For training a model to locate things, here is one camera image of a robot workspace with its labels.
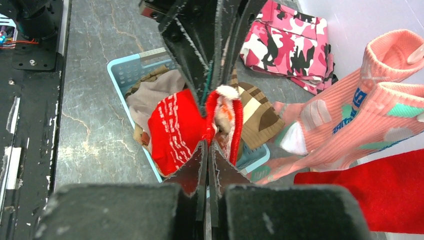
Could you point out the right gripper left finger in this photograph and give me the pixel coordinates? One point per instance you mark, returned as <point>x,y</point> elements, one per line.
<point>171,210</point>

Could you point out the pink camouflage cloth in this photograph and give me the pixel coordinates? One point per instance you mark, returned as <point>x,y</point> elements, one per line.
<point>286,42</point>

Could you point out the brown beige socks pile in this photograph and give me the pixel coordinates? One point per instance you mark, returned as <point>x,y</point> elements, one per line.
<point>143,97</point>

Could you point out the red sock white trim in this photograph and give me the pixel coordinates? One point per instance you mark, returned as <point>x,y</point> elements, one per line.
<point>389,190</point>

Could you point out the pink sock green patches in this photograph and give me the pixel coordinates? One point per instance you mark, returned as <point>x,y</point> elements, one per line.
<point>390,57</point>

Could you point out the blue plastic basket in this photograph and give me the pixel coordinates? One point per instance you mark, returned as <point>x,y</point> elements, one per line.
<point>128,72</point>

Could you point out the brown striped sock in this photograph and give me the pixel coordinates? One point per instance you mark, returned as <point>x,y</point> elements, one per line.
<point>260,120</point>

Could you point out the red sock white stars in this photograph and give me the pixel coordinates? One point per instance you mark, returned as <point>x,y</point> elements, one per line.
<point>176,126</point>

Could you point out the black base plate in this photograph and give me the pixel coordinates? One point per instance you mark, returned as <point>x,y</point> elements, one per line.
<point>30,104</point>

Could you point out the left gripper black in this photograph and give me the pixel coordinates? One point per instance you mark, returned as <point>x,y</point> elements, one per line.
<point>188,31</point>

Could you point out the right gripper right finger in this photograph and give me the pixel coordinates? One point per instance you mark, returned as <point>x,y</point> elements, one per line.
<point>241,210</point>

